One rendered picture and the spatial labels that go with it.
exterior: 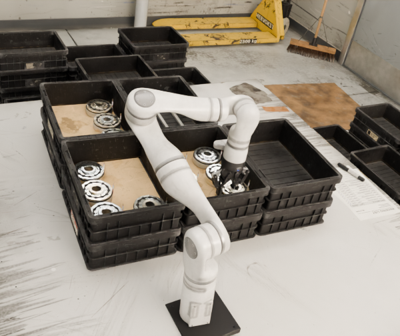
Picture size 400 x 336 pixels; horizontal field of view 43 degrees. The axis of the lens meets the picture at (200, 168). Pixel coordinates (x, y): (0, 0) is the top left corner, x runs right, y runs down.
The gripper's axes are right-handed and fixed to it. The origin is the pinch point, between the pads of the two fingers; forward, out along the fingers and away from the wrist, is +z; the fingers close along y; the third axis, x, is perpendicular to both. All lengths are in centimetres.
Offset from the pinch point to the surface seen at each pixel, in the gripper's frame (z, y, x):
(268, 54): 85, 203, 272
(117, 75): 38, 12, 155
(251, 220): 6.7, 6.8, -9.1
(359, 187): 17, 71, 7
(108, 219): -4.3, -43.2, -8.6
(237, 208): 1.1, 0.6, -7.9
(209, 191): 4.2, -3.0, 5.4
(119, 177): 4.4, -30.5, 19.7
